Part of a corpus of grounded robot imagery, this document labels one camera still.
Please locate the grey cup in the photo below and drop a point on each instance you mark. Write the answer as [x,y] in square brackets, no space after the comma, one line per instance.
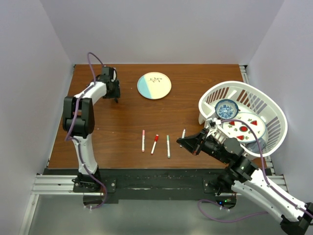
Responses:
[253,146]

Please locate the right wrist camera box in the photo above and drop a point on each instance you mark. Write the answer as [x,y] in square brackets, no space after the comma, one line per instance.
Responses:
[212,122]

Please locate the white pen red tip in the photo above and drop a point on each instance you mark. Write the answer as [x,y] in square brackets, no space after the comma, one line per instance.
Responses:
[154,144]

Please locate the white plastic dish basket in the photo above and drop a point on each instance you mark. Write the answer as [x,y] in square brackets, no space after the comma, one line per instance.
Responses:
[249,100]

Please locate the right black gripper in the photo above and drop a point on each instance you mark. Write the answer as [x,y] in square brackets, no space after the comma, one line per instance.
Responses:
[192,143]

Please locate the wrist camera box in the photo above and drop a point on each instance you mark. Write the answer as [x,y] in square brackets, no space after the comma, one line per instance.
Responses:
[212,122]
[108,74]

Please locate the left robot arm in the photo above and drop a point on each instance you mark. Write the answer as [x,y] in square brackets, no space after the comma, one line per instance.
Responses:
[79,123]

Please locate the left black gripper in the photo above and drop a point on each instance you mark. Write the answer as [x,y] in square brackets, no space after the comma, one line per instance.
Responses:
[116,93]

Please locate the cream and teal plate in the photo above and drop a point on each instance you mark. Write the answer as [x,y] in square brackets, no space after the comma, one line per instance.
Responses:
[154,85]

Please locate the blue patterned bowl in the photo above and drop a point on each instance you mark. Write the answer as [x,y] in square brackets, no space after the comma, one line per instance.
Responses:
[226,109]

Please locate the watermelon pattern plate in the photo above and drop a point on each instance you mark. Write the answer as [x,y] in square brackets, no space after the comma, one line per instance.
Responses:
[241,132]

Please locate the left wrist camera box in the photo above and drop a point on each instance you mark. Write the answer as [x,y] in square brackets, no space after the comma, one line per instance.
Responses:
[108,74]

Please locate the white pen black tip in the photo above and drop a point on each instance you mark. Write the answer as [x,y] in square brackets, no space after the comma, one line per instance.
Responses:
[183,135]

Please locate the white pen green tip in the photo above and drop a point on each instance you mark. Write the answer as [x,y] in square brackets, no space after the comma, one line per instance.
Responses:
[168,146]

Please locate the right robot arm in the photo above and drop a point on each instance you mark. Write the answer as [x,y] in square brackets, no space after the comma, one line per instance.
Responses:
[244,177]

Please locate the white pen pink tip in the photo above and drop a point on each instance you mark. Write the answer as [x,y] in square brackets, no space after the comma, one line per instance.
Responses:
[143,141]

